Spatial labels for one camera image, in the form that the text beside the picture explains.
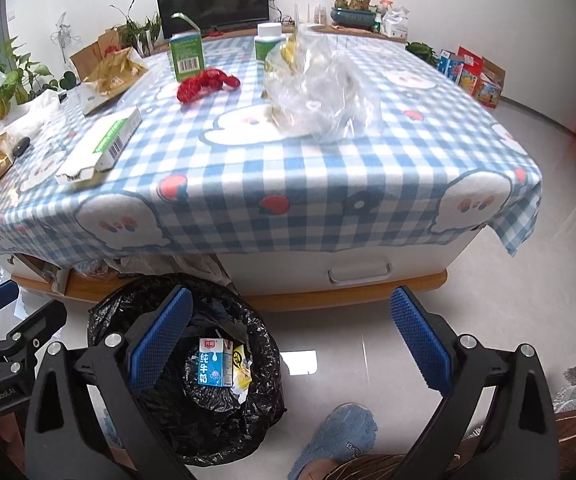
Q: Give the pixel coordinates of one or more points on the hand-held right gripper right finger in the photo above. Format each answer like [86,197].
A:
[418,340]

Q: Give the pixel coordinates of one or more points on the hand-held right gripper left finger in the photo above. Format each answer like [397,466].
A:
[160,340]

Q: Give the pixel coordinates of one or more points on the black trash bag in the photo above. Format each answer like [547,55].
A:
[248,410]

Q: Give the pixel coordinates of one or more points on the blue white milk carton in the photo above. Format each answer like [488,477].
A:
[212,365]

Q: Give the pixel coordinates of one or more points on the yellow wrapper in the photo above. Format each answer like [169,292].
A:
[240,360]

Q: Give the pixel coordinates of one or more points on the blue slipper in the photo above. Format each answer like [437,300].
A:
[338,435]

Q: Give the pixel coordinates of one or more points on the white wooden coffee table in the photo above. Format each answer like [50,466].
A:
[288,301]

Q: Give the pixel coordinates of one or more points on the person's right leg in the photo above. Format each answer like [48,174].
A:
[363,467]

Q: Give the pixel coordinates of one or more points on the small black remote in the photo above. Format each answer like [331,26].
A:
[20,146]

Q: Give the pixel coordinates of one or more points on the blue white checked tablecloth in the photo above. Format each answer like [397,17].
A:
[318,185]

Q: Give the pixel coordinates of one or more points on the white green cardboard box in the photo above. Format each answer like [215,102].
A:
[102,142]

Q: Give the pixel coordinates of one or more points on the white plastic bag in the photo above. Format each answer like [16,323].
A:
[32,112]
[395,22]

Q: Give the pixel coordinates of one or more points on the green pothos plant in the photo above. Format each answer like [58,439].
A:
[2,80]

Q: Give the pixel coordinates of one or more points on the brown paper bag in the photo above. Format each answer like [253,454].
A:
[85,57]

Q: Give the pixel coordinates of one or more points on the red plastic wrapper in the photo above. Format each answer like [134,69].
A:
[202,85]

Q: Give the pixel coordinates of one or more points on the colourful toy box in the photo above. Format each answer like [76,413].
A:
[485,89]

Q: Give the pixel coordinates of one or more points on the clear plastic bag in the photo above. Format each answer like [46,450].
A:
[328,95]

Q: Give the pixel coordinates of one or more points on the blue white box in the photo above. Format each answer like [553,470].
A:
[449,65]

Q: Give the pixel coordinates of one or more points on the red box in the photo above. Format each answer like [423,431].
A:
[470,60]

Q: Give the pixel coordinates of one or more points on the green drink carton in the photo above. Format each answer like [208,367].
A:
[185,55]

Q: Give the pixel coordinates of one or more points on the small green floor plant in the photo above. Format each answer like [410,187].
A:
[423,52]

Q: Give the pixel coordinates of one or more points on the leafy potted plant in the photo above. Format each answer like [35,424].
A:
[135,30]

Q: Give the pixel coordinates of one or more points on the green bottle with white cap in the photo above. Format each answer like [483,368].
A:
[268,42]

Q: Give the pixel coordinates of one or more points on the bonsai in blue pot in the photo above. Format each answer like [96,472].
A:
[353,12]

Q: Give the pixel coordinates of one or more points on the black television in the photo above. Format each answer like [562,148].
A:
[212,0]

